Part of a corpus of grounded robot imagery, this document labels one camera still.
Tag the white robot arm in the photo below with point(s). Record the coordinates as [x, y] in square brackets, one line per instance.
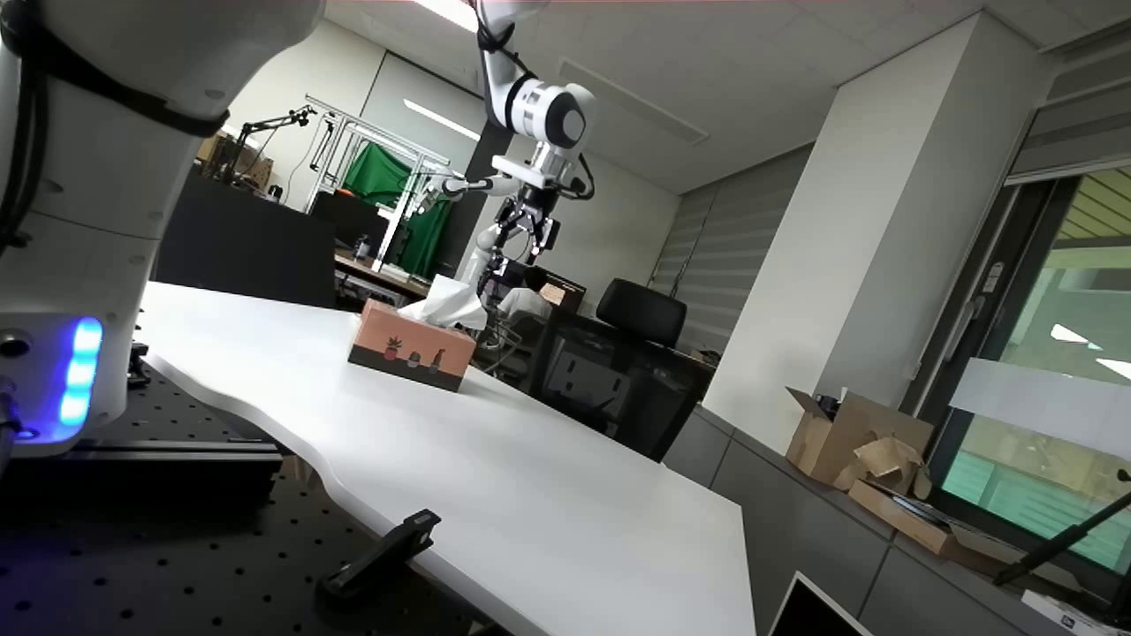
[554, 119]

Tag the white tissue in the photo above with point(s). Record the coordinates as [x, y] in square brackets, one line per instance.
[451, 304]

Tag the brown tissue box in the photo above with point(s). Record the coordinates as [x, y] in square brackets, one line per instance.
[406, 346]

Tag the grey low cabinet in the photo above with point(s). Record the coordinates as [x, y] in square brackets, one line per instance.
[875, 574]

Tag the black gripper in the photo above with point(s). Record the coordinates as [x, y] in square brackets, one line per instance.
[527, 213]

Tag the green cloth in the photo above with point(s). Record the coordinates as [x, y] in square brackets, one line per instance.
[379, 177]

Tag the open cardboard box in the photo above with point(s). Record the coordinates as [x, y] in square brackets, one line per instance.
[854, 441]

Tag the black office chair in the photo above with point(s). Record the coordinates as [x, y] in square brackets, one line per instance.
[640, 311]

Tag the black perforated breadboard table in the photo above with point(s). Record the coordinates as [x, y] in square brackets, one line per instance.
[188, 522]

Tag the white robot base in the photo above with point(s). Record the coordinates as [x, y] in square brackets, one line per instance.
[104, 108]

